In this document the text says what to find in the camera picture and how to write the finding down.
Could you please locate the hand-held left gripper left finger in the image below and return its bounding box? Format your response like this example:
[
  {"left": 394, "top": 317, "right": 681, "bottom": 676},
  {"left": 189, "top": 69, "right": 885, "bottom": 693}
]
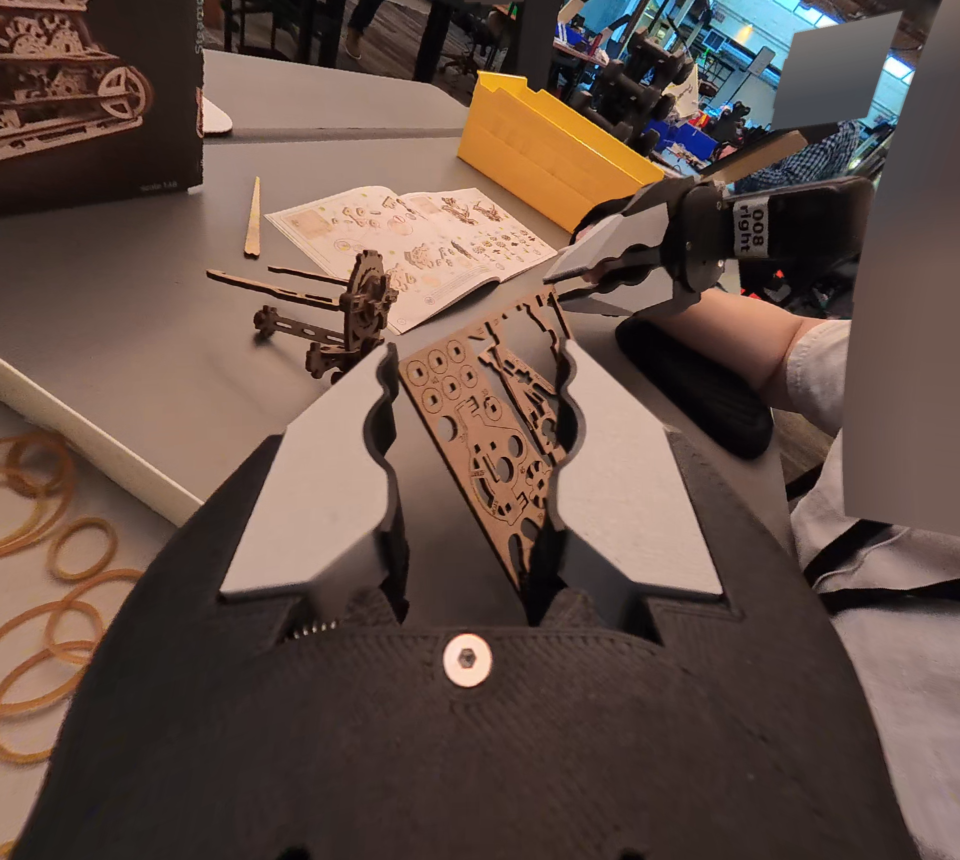
[{"left": 219, "top": 343, "right": 412, "bottom": 625}]

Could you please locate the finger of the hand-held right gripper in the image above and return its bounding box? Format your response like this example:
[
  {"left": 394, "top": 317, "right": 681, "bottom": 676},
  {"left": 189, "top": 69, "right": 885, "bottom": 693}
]
[
  {"left": 543, "top": 204, "right": 670, "bottom": 284},
  {"left": 556, "top": 266, "right": 702, "bottom": 319}
]

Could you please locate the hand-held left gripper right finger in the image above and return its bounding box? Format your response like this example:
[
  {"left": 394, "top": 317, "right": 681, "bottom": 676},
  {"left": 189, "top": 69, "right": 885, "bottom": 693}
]
[{"left": 547, "top": 339, "right": 726, "bottom": 645}]

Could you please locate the wooden laser-cut part sheet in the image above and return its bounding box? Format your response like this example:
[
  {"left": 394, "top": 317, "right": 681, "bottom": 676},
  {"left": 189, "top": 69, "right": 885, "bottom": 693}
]
[{"left": 397, "top": 286, "right": 577, "bottom": 593}]

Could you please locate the person's right forearm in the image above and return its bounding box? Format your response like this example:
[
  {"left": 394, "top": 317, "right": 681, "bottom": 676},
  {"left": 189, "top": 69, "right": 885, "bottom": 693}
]
[{"left": 654, "top": 286, "right": 826, "bottom": 413}]

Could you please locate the wooden gear model assembly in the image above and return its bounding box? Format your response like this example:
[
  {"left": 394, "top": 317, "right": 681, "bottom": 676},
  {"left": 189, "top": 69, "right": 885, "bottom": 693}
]
[{"left": 252, "top": 249, "right": 400, "bottom": 383}]

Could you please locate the dark model kit box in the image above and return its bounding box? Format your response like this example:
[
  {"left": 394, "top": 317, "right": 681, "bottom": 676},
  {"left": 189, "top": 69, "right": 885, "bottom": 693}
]
[{"left": 0, "top": 0, "right": 206, "bottom": 217}]

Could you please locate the black wrist rest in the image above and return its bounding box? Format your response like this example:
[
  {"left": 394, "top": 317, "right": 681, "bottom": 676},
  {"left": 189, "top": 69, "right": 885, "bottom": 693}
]
[{"left": 614, "top": 315, "right": 775, "bottom": 461}]

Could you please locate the yellow plastic bin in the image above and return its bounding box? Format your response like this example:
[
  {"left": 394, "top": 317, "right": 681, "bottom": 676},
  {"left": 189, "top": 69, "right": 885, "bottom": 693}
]
[{"left": 456, "top": 70, "right": 666, "bottom": 233}]

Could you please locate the black robot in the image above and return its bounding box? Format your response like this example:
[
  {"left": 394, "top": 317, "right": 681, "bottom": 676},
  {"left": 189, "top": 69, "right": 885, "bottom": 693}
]
[{"left": 579, "top": 26, "right": 700, "bottom": 155}]

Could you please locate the open instruction booklet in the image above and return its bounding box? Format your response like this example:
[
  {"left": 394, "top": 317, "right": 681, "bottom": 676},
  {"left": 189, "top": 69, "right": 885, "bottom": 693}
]
[{"left": 265, "top": 185, "right": 558, "bottom": 335}]

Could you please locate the white board edge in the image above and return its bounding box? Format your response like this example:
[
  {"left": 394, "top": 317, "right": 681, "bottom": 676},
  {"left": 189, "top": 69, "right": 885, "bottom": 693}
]
[{"left": 0, "top": 356, "right": 205, "bottom": 526}]

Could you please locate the pile of tan rubber bands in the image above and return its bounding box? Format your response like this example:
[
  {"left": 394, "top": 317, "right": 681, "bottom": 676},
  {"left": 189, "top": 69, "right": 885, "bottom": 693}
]
[{"left": 0, "top": 427, "right": 145, "bottom": 765}]

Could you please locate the pale wooden stick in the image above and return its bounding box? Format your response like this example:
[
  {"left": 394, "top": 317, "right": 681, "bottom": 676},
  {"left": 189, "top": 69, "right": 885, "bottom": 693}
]
[{"left": 243, "top": 175, "right": 263, "bottom": 260}]

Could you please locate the white card piece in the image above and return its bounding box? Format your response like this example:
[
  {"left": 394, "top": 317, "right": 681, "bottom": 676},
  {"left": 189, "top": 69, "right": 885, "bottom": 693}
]
[{"left": 195, "top": 88, "right": 234, "bottom": 140}]

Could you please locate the black lanyard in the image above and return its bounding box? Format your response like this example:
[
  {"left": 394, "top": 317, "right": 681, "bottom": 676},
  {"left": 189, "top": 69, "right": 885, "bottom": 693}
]
[{"left": 804, "top": 517, "right": 960, "bottom": 615}]

